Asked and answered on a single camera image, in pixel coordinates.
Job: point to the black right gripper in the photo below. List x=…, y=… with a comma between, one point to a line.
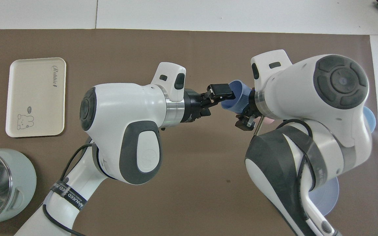
x=254, y=105

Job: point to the cream tray with rabbit print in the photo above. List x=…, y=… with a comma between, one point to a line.
x=38, y=98

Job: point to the pale green electric pot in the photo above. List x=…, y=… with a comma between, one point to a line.
x=25, y=183

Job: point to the brown table mat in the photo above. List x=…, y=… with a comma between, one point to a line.
x=192, y=180

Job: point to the pink plastic cup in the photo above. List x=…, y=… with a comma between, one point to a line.
x=269, y=120

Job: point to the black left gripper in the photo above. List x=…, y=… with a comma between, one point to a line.
x=194, y=106

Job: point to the light blue plate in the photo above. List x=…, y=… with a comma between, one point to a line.
x=326, y=196

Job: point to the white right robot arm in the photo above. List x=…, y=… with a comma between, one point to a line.
x=294, y=88

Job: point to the blue plastic cup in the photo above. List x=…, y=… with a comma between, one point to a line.
x=240, y=98

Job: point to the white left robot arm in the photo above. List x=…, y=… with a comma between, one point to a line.
x=120, y=105

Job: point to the light blue bowl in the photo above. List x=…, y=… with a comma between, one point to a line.
x=370, y=119

